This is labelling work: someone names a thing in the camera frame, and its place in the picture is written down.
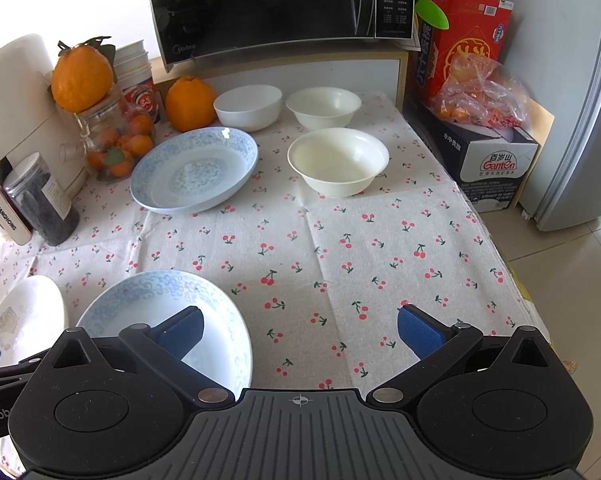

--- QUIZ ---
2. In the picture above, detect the blue patterned plate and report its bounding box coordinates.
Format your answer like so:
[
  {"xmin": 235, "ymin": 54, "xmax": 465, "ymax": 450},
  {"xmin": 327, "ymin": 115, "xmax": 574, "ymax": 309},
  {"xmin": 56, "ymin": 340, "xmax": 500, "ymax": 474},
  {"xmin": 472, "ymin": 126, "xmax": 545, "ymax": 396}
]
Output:
[
  {"xmin": 78, "ymin": 270, "xmax": 253, "ymax": 396},
  {"xmin": 130, "ymin": 127, "xmax": 259, "ymax": 214}
]

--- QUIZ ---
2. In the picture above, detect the cream bowl front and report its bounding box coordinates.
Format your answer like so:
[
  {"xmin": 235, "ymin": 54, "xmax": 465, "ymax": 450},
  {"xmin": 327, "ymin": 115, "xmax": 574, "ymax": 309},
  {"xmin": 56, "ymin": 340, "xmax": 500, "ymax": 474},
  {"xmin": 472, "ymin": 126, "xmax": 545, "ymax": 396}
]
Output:
[{"xmin": 287, "ymin": 128, "xmax": 389, "ymax": 198}]

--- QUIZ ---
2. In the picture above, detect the cream bowl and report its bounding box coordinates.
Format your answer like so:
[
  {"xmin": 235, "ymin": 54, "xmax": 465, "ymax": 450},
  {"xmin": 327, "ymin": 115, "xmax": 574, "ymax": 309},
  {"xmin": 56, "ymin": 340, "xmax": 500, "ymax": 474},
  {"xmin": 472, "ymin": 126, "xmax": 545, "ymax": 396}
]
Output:
[
  {"xmin": 286, "ymin": 87, "xmax": 362, "ymax": 131},
  {"xmin": 287, "ymin": 128, "xmax": 389, "ymax": 198}
]

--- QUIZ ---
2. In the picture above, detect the white bowl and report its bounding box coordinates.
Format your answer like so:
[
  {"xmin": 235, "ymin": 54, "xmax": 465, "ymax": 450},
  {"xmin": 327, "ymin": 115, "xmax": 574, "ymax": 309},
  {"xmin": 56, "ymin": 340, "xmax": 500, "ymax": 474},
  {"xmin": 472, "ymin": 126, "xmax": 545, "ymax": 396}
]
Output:
[{"xmin": 214, "ymin": 84, "xmax": 283, "ymax": 132}]

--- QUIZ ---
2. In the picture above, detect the white plate at left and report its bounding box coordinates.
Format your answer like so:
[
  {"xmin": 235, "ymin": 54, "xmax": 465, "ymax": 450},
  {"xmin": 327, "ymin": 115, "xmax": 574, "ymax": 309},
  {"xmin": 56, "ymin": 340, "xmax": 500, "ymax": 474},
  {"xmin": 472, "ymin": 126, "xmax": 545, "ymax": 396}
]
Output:
[{"xmin": 0, "ymin": 275, "xmax": 69, "ymax": 366}]

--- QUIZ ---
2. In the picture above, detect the cherry print tablecloth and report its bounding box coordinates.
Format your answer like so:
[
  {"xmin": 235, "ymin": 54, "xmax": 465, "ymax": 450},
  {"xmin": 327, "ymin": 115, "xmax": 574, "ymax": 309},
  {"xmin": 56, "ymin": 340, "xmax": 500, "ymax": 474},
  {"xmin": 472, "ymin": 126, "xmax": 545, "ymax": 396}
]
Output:
[{"xmin": 0, "ymin": 93, "xmax": 541, "ymax": 391}]

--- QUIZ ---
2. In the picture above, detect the dark tea canister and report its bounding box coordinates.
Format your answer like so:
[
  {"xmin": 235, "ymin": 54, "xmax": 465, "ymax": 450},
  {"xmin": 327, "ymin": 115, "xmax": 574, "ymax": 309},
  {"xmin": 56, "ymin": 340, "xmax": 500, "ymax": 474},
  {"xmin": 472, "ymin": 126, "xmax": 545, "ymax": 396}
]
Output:
[{"xmin": 3, "ymin": 152, "xmax": 80, "ymax": 246}]

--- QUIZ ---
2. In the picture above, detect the Ganten water carton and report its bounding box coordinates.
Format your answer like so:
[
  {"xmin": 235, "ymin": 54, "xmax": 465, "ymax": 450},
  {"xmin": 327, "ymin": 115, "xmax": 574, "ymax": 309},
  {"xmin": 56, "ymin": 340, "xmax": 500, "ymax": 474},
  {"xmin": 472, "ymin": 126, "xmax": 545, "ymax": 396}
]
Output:
[{"xmin": 403, "ymin": 101, "xmax": 539, "ymax": 212}]

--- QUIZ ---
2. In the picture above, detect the glass jar of tangerines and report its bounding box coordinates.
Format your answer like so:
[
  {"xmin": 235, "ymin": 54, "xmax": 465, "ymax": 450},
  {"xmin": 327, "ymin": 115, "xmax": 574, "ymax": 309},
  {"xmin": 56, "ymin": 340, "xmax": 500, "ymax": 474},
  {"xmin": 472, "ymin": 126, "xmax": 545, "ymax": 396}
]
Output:
[{"xmin": 77, "ymin": 84, "xmax": 155, "ymax": 182}]

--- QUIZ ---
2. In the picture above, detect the Changhong white box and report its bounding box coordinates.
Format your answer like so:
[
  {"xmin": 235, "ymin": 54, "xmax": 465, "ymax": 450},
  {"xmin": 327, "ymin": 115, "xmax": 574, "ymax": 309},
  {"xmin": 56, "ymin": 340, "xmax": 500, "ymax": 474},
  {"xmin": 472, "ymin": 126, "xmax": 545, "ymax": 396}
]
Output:
[{"xmin": 0, "ymin": 184, "xmax": 31, "ymax": 246}]

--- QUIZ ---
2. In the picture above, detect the orange on table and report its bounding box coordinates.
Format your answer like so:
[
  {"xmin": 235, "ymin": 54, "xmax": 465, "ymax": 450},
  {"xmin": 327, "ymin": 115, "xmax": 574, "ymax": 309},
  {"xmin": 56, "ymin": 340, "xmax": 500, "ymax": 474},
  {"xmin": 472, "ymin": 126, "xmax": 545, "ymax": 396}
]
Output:
[{"xmin": 165, "ymin": 75, "xmax": 217, "ymax": 132}]

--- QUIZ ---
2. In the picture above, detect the red instant noodle cup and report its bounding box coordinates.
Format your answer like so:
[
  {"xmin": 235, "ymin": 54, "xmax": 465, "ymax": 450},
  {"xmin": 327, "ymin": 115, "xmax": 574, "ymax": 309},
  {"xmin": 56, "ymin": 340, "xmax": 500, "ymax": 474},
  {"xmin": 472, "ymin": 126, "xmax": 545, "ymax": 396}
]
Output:
[{"xmin": 122, "ymin": 79, "xmax": 160, "ymax": 122}]

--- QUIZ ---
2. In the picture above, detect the plastic bag of oranges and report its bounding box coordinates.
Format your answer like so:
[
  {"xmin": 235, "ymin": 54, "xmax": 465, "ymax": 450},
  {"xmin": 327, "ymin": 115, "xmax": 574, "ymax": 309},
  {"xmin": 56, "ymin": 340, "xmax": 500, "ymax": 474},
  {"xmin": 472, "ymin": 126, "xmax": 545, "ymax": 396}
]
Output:
[{"xmin": 430, "ymin": 53, "xmax": 529, "ymax": 129}]

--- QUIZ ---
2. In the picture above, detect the cream bowl back right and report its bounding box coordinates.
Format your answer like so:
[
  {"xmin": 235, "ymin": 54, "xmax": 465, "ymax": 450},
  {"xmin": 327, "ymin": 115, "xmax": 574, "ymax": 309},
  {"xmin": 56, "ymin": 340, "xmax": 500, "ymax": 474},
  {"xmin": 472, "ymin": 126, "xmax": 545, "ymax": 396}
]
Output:
[{"xmin": 286, "ymin": 87, "xmax": 362, "ymax": 131}]

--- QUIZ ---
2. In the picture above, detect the wooden shelf under microwave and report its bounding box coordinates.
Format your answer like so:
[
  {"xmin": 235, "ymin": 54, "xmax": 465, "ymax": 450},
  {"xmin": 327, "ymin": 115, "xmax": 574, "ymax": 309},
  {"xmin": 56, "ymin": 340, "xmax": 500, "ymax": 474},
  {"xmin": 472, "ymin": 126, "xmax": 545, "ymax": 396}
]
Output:
[{"xmin": 151, "ymin": 40, "xmax": 409, "ymax": 108}]

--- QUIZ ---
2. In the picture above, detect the stack of paper cups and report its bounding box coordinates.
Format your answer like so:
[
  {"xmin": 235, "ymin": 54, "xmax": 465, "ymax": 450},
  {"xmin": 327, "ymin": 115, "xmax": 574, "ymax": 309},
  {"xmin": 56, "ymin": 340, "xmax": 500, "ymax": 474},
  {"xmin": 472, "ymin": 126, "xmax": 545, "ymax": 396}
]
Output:
[{"xmin": 114, "ymin": 40, "xmax": 151, "ymax": 89}]

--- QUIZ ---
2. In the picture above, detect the orange on jar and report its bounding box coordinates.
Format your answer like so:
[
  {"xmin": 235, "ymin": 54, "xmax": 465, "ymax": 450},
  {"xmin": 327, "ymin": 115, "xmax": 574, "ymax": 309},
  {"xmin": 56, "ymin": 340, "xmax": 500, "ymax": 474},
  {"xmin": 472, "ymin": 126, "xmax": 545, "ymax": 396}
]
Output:
[{"xmin": 50, "ymin": 36, "xmax": 116, "ymax": 114}]

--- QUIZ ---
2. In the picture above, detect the red gift box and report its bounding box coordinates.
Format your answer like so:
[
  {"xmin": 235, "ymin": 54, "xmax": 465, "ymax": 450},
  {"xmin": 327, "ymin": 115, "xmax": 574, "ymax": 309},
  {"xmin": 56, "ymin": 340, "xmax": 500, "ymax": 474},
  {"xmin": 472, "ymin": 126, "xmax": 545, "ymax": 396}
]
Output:
[{"xmin": 414, "ymin": 0, "xmax": 514, "ymax": 106}]

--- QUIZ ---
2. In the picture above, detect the black microwave oven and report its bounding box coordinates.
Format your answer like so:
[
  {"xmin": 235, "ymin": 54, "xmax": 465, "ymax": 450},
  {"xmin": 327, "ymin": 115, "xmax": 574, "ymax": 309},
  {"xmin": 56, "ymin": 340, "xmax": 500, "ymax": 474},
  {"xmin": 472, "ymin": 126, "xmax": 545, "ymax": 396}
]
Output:
[{"xmin": 151, "ymin": 0, "xmax": 417, "ymax": 67}]

